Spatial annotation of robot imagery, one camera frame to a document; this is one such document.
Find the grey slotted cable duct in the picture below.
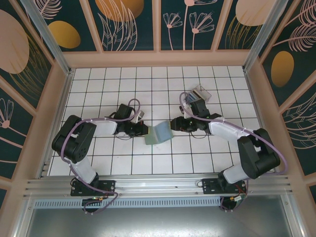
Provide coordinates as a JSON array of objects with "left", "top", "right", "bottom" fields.
[{"left": 33, "top": 196, "right": 223, "bottom": 209}]

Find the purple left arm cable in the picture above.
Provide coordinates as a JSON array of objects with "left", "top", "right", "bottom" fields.
[{"left": 60, "top": 98, "right": 142, "bottom": 215}]

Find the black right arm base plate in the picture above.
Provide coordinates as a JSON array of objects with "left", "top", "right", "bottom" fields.
[{"left": 201, "top": 178, "right": 224, "bottom": 196}]

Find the grey metal sheet panel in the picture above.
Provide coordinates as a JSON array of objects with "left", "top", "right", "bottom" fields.
[{"left": 13, "top": 197, "right": 306, "bottom": 237}]

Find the blue credit card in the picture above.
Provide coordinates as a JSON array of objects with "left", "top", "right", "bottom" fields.
[{"left": 185, "top": 92, "right": 198, "bottom": 104}]

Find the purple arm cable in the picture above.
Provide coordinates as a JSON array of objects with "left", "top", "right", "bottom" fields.
[
  {"left": 179, "top": 92, "right": 289, "bottom": 213},
  {"left": 60, "top": 98, "right": 142, "bottom": 215}
]

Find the clear plastic card box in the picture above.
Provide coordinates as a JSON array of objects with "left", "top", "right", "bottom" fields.
[{"left": 184, "top": 84, "right": 212, "bottom": 104}]

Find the aluminium frame post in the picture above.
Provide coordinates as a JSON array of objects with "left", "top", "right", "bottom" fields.
[
  {"left": 21, "top": 0, "right": 75, "bottom": 76},
  {"left": 242, "top": 0, "right": 296, "bottom": 74}
]

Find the long aluminium base rail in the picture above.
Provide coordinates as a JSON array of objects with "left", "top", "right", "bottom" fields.
[{"left": 23, "top": 173, "right": 294, "bottom": 198}]

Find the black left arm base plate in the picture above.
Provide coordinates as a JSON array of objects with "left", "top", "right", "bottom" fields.
[{"left": 71, "top": 180, "right": 117, "bottom": 197}]

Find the aluminium side rail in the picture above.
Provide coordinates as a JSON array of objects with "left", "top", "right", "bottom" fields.
[{"left": 40, "top": 70, "right": 75, "bottom": 179}]

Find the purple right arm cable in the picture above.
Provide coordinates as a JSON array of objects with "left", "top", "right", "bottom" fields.
[{"left": 179, "top": 92, "right": 289, "bottom": 213}]

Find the green card holder with sleeves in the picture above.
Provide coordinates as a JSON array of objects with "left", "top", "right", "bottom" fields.
[{"left": 144, "top": 120, "right": 174, "bottom": 146}]

